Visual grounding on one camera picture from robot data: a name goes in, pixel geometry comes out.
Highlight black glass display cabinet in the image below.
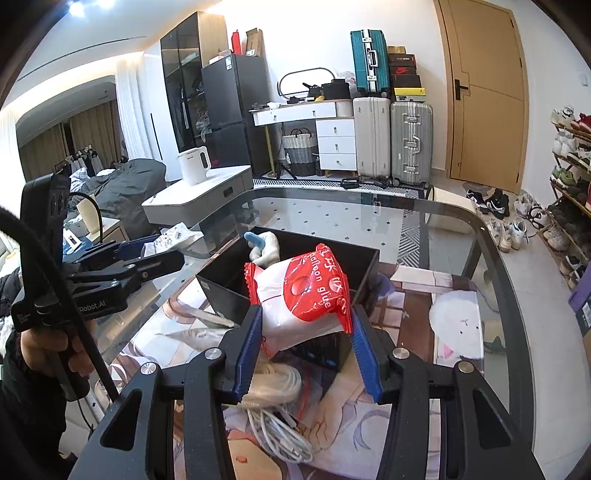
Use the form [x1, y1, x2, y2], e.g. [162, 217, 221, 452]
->
[160, 11, 228, 152]

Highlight white drawer desk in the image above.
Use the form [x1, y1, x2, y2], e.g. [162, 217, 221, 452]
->
[250, 99, 356, 172]

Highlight oval black framed mirror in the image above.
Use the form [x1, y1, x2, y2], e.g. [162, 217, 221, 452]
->
[276, 67, 335, 101]

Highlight person's left hand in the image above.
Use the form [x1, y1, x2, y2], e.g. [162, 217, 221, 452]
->
[19, 327, 95, 377]

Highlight dark grey bean bag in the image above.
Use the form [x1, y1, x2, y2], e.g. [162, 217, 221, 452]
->
[76, 158, 166, 239]

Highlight white charging cable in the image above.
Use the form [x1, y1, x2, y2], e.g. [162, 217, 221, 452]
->
[246, 407, 316, 464]

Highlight black cardboard box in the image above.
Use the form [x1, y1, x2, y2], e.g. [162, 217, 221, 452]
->
[197, 230, 380, 371]

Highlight red white snack bag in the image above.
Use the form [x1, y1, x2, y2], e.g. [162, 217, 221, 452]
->
[245, 243, 353, 358]

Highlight black refrigerator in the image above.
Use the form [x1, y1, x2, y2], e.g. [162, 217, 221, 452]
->
[202, 54, 270, 177]

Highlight teal suitcase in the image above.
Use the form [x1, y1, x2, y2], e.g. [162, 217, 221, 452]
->
[351, 29, 391, 98]

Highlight bagged white shoelaces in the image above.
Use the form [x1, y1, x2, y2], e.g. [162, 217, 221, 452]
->
[239, 362, 303, 409]

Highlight white blue plush toy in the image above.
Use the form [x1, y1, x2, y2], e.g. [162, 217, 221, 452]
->
[243, 231, 280, 269]

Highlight anime printed desk mat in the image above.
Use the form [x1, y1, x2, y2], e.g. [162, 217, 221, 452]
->
[109, 265, 484, 479]

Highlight wooden shoe rack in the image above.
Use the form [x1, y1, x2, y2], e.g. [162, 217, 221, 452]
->
[543, 105, 590, 290]

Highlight stacked shoe boxes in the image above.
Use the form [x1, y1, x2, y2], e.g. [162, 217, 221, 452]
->
[387, 46, 426, 103]

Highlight white suitcase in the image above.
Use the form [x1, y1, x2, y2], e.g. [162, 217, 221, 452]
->
[353, 97, 392, 178]

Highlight white electric kettle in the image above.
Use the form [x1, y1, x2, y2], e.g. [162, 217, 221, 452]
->
[178, 146, 211, 186]

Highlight woven laundry basket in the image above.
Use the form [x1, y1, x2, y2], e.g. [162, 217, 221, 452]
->
[281, 127, 320, 177]

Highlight wooden door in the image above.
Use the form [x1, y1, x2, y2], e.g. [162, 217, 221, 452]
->
[435, 1, 529, 192]

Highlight white low cabinet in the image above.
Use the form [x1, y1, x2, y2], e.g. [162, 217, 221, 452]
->
[141, 166, 253, 227]

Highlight silver suitcase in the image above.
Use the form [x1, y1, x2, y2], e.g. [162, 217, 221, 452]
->
[391, 102, 434, 186]

